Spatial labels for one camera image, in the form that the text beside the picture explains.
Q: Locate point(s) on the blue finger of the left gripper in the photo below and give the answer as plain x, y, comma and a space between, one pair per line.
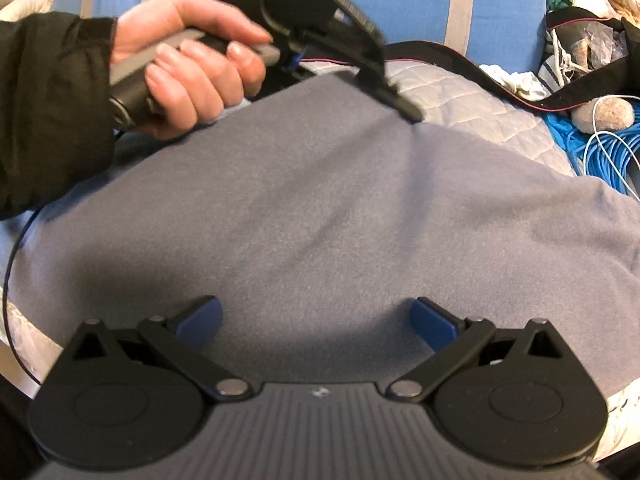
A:
390, 92

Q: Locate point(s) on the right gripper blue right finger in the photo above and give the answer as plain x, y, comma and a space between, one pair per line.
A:
456, 342

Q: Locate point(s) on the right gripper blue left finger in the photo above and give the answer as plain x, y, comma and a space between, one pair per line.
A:
179, 341

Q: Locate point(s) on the grey-blue fleece jacket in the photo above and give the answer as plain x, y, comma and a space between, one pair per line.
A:
316, 216

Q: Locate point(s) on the person left hand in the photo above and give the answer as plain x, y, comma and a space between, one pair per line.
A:
192, 83

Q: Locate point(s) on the right blue striped pillow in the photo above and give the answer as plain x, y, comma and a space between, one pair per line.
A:
507, 33

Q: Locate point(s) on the person left black sleeve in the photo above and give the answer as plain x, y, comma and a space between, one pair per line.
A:
56, 121

